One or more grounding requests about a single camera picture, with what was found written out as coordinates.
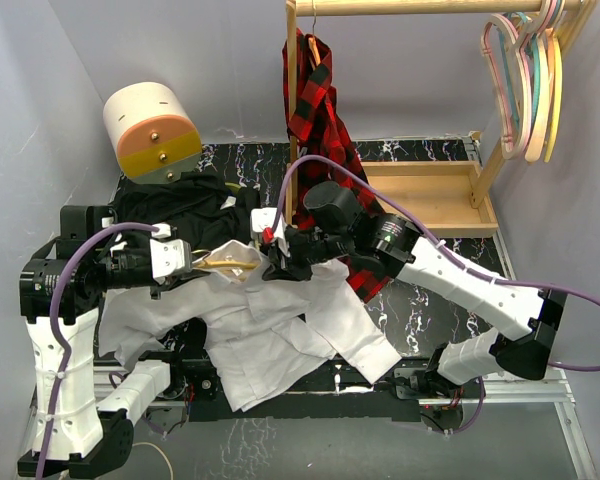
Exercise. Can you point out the natural wide wooden hanger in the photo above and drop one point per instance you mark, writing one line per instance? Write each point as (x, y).
(531, 46)

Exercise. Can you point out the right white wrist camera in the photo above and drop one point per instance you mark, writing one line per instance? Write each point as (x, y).
(265, 232)

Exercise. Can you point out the orange wooden hanger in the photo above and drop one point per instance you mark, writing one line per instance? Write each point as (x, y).
(312, 43)

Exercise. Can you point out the aluminium table frame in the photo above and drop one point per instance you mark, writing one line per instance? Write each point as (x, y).
(498, 387)

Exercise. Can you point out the wooden clothes rack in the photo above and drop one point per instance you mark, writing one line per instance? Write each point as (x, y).
(451, 197)

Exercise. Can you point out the red black plaid shirt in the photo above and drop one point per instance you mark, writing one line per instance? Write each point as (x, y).
(317, 128)

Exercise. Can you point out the thin natural wooden hanger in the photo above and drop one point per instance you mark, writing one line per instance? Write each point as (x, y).
(202, 263)

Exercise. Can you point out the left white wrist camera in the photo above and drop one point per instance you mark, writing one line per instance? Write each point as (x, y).
(169, 256)

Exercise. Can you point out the black garment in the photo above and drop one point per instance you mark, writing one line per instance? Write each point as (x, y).
(192, 205)

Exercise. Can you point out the yellow wooden hanger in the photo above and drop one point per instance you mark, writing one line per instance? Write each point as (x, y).
(560, 41)

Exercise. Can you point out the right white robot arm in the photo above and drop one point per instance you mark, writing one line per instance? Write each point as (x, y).
(523, 320)

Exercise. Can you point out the teal wooden hanger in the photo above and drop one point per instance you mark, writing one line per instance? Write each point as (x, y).
(532, 94)

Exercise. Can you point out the cream cylinder with coloured lid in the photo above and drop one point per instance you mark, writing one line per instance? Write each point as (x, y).
(154, 139)

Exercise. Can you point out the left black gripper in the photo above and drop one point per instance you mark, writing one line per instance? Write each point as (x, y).
(173, 280)

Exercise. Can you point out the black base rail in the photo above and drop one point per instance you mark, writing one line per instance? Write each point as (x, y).
(332, 391)

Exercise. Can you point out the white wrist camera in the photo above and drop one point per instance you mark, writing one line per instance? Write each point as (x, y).
(265, 232)
(169, 256)

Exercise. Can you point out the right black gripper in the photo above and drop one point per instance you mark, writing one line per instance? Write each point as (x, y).
(285, 270)

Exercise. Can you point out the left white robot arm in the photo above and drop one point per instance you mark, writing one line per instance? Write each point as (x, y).
(61, 289)

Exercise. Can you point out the white button-up shirt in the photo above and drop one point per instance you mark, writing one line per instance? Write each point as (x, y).
(262, 336)

